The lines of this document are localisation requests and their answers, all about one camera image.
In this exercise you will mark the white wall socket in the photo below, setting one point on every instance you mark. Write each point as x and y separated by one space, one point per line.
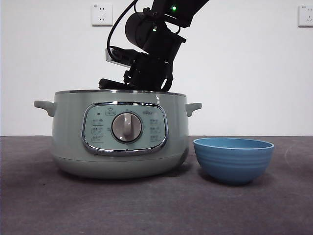
102 15
306 16

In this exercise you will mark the blue ribbed bowl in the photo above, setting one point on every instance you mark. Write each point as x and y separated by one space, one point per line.
233 161

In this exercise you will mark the pale green electric steamer pot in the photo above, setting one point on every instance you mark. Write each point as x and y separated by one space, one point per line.
68 127

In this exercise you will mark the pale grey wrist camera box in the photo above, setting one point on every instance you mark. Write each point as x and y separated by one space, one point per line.
115 60

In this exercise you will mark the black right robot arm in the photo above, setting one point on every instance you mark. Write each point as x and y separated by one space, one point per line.
137 31

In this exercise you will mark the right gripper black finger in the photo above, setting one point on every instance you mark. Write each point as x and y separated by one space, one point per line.
167 84
112 83

